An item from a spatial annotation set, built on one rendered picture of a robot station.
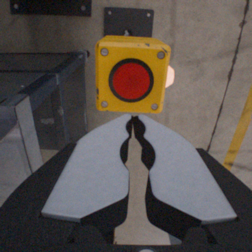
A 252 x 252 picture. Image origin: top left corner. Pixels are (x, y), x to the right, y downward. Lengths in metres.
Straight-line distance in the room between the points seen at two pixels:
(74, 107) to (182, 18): 0.74
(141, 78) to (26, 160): 0.29
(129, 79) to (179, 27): 0.95
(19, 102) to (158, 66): 0.25
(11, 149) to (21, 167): 0.05
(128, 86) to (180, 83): 1.00
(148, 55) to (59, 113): 0.51
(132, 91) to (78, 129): 0.92
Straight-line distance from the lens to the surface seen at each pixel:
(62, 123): 0.70
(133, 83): 0.21
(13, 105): 0.36
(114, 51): 0.21
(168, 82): 0.24
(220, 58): 1.24
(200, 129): 1.38
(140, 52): 0.21
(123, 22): 1.10
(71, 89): 1.03
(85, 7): 1.11
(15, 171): 0.46
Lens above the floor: 1.11
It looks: 60 degrees down
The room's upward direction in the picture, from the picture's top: 180 degrees clockwise
